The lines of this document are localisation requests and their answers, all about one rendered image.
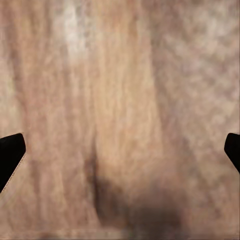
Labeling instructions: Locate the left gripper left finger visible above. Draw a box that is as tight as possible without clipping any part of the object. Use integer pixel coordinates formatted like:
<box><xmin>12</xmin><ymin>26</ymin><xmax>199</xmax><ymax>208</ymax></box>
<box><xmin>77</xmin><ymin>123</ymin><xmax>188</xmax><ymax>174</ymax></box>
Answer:
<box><xmin>0</xmin><ymin>133</ymin><xmax>26</xmax><ymax>193</ymax></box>

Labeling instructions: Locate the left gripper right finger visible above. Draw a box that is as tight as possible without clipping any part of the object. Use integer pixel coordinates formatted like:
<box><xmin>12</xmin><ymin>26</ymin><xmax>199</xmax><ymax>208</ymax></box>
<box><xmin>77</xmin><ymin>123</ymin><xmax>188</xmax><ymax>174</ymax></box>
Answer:
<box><xmin>224</xmin><ymin>132</ymin><xmax>240</xmax><ymax>173</ymax></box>

